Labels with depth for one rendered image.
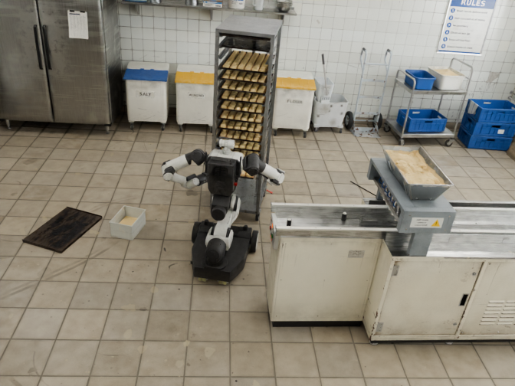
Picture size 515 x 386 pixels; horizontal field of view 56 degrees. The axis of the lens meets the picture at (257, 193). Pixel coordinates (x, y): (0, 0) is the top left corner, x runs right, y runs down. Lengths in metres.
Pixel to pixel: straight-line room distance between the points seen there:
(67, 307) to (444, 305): 2.72
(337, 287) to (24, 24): 4.60
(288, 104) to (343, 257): 3.53
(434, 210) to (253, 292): 1.63
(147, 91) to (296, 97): 1.94
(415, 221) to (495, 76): 5.18
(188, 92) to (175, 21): 1.02
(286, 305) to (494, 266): 1.42
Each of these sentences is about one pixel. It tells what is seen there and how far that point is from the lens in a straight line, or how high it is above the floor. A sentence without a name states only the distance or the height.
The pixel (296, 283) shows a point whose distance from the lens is 3.42.
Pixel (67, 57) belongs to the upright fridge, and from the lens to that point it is 6.31.
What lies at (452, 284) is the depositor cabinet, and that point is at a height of 0.60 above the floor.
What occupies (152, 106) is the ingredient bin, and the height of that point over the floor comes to 0.35.
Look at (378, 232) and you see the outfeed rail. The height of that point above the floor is 0.88.
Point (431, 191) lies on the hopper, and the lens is 3.13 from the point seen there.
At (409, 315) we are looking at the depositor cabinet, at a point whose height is 0.32.
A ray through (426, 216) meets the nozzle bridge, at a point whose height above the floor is 1.15.
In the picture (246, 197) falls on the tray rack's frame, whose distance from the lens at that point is 4.88.
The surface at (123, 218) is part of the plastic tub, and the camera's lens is 4.73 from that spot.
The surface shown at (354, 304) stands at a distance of 3.66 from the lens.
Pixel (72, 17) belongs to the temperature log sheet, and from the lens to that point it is 6.17.
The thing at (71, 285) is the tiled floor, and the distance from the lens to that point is 4.15.
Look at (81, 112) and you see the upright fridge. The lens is 6.50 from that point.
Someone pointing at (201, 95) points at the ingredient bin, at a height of 0.54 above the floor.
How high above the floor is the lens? 2.65
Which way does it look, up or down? 30 degrees down
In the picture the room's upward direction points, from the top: 5 degrees clockwise
